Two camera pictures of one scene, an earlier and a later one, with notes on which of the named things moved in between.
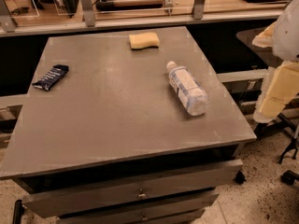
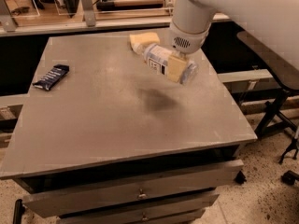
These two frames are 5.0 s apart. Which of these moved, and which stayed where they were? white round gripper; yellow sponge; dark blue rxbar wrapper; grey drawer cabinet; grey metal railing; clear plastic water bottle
Moved: clear plastic water bottle; white round gripper
Stayed: dark blue rxbar wrapper; grey metal railing; yellow sponge; grey drawer cabinet
